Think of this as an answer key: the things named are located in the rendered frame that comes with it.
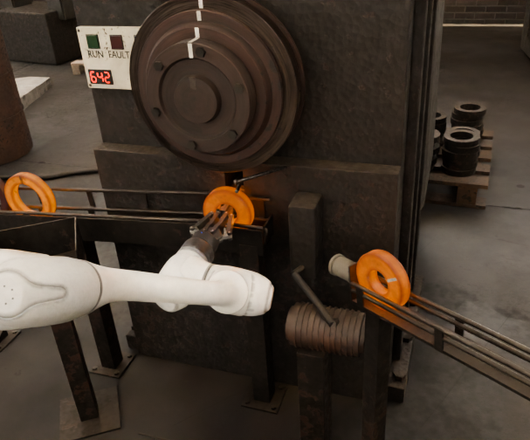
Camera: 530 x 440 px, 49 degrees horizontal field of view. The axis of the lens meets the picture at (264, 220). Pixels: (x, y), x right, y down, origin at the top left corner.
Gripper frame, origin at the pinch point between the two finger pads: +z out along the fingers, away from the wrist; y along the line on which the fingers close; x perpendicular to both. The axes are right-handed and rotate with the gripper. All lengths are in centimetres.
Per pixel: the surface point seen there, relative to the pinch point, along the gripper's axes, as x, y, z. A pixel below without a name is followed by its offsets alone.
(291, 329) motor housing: -23.7, 24.1, -20.8
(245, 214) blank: -0.5, 6.1, -1.2
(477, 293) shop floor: -81, 76, 72
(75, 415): -72, -54, -33
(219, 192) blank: 5.7, -1.5, -0.6
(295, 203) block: 5.3, 21.6, -1.7
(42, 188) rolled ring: 0, -65, -1
